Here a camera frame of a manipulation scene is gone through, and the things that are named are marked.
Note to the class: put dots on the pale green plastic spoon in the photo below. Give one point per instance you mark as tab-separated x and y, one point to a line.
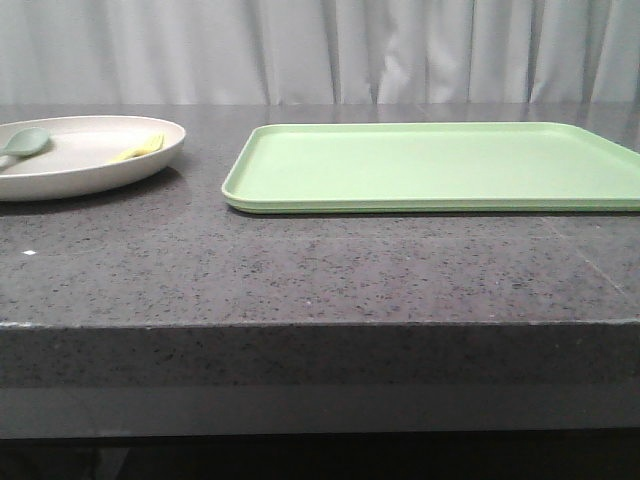
24	144

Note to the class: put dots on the grey pleated curtain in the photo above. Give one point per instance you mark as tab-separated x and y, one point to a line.
318	52

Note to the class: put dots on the light green plastic tray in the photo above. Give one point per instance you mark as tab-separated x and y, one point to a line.
431	167

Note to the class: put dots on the yellow plastic fork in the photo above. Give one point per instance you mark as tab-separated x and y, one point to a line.
150	145

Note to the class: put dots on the beige round plate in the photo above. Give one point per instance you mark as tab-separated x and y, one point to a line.
79	156

